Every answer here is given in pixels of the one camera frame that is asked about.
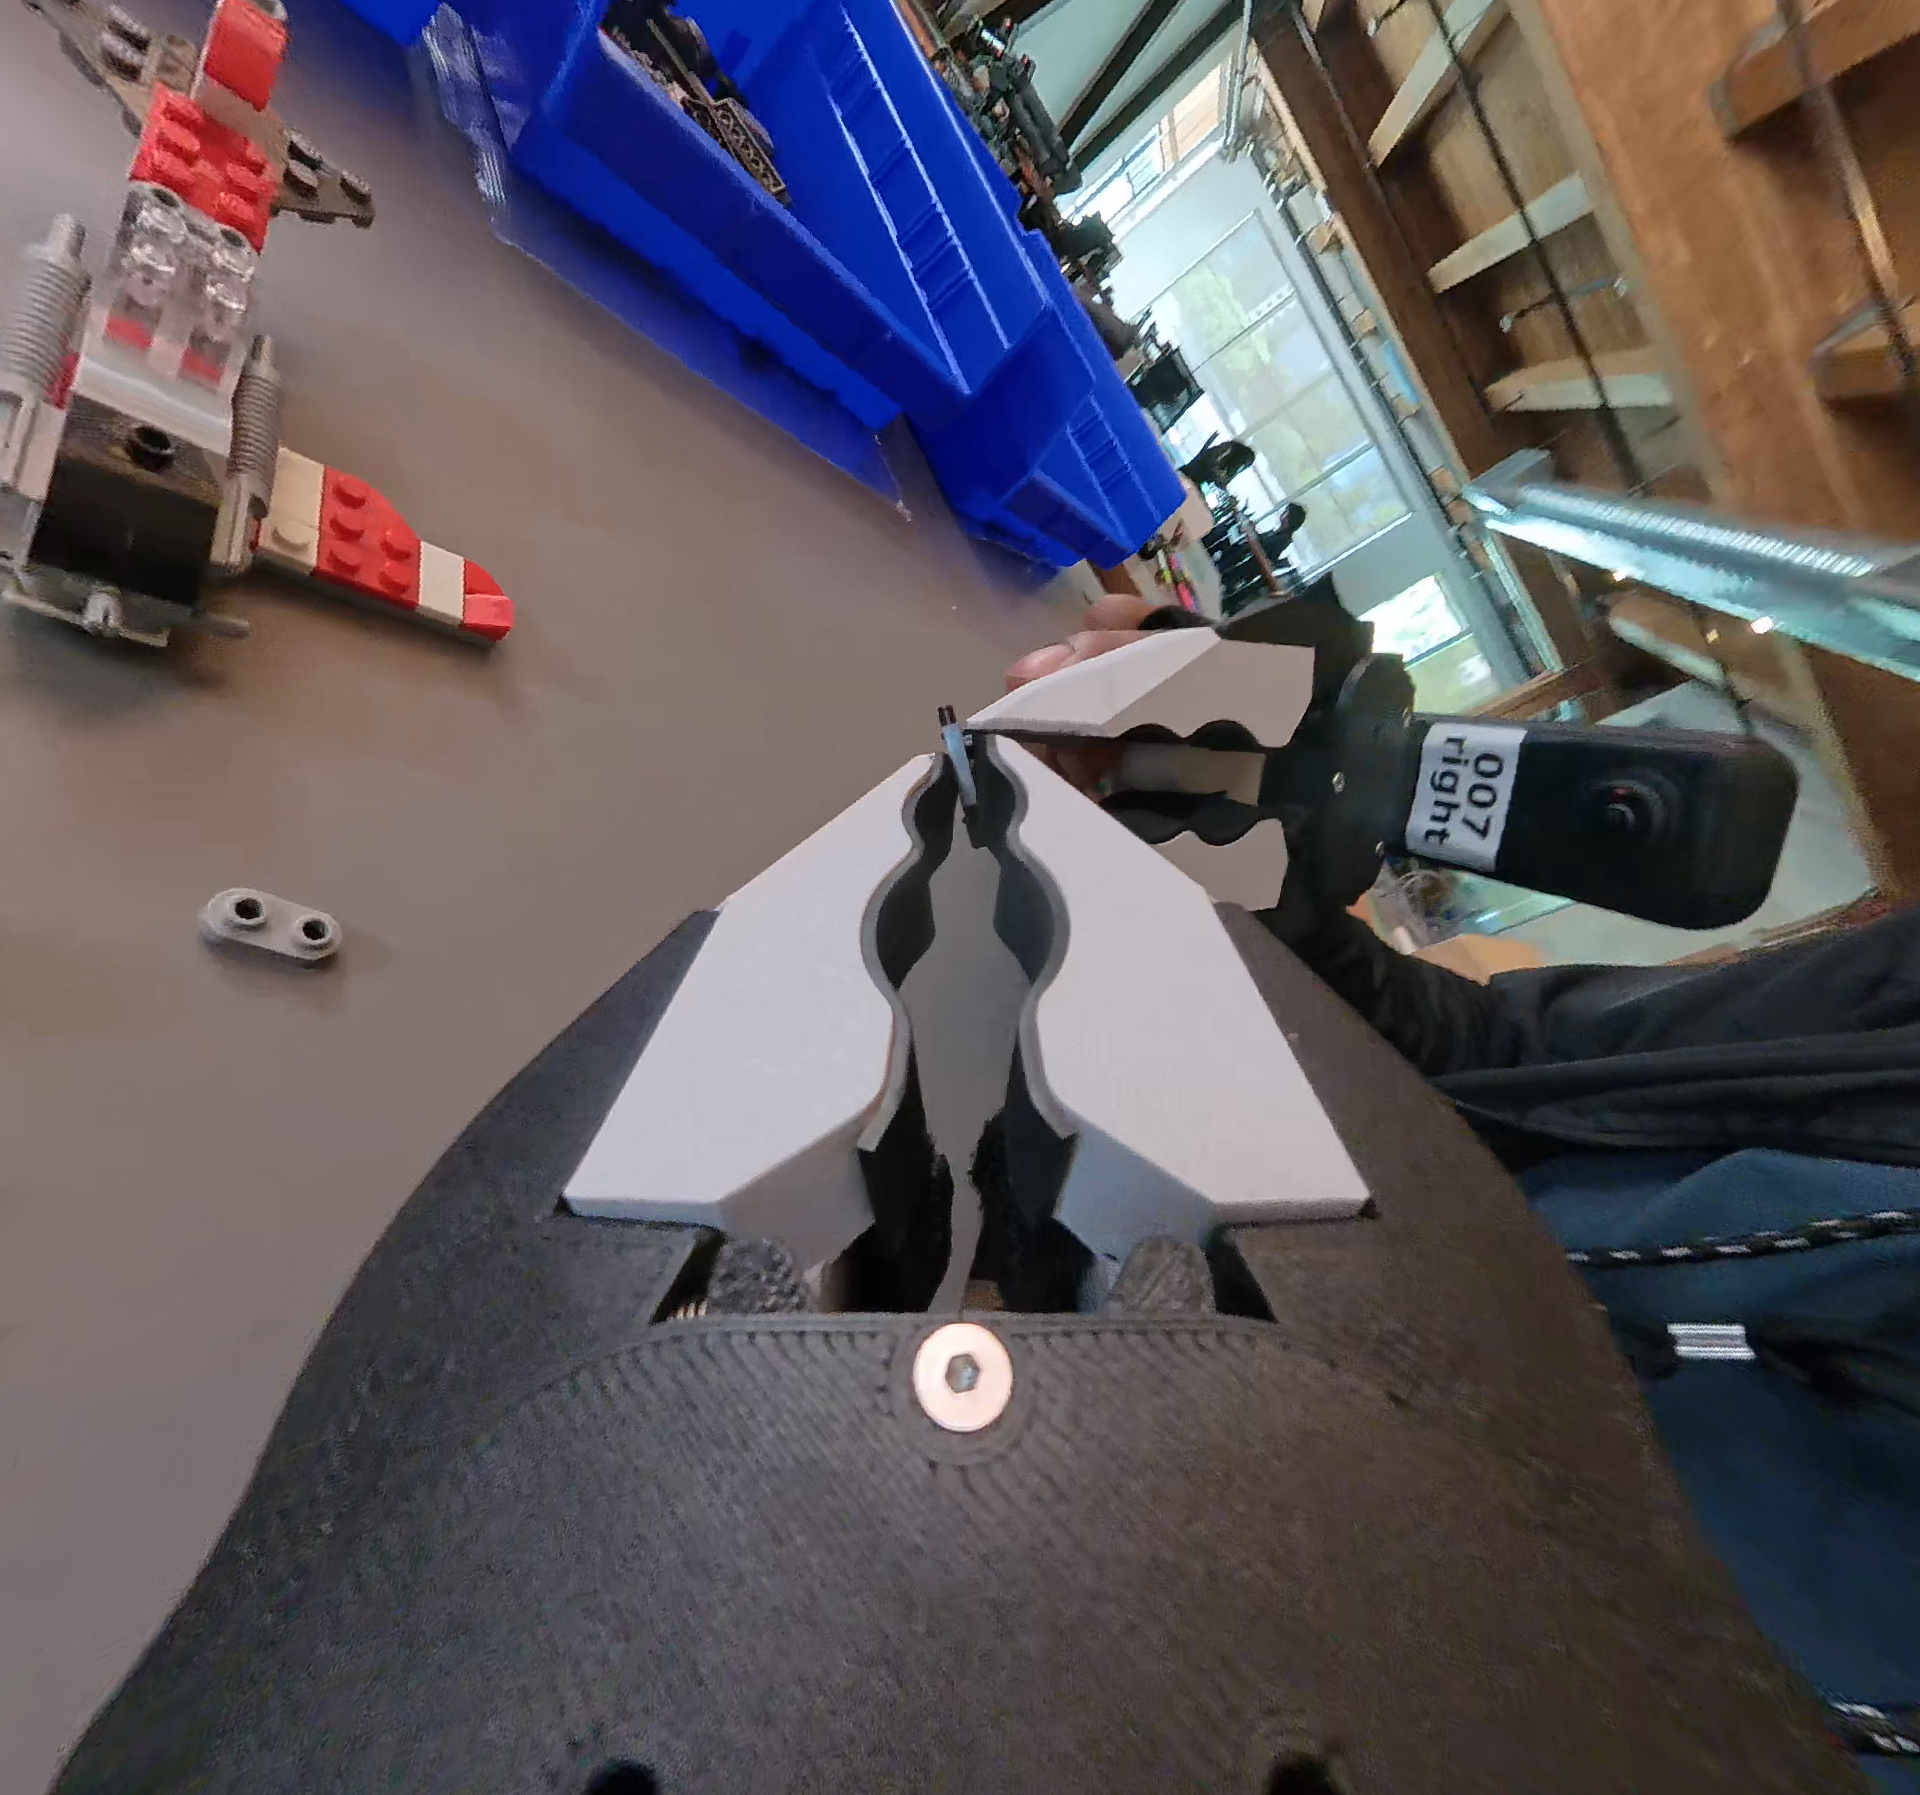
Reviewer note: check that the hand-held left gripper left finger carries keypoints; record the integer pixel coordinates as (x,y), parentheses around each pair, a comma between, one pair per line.
(750,1046)

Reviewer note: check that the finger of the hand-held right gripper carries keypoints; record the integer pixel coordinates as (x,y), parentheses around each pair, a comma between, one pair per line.
(1170,678)
(1217,798)

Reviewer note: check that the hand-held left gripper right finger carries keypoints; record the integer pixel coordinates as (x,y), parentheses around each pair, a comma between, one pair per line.
(1186,1046)

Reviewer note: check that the small grey two-hole brick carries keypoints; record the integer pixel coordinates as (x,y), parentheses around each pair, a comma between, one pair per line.
(968,790)
(271,925)

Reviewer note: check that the person's right forearm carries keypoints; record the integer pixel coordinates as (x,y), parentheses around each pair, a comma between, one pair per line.
(1651,1046)

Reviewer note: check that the person's right hand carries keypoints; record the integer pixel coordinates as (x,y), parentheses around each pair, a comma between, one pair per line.
(1050,663)

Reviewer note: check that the empty blue storage bin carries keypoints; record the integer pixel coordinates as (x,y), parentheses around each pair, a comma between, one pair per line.
(1082,445)

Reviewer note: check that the blue bin with dark pile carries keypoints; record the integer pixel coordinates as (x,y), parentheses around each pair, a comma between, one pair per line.
(900,176)

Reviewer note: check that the person's blue garment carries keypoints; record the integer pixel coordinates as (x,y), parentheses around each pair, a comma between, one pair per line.
(1801,1495)

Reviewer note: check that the pile of dark brick pieces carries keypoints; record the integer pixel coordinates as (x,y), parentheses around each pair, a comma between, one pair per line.
(706,87)

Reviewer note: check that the clear plastic label holder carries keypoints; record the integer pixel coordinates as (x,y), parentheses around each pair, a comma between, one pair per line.
(472,100)

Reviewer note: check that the red white toy brick airplane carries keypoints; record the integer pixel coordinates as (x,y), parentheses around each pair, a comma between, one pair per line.
(197,176)

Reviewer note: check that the metal ventilation duct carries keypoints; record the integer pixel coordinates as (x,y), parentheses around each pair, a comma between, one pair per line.
(1697,557)

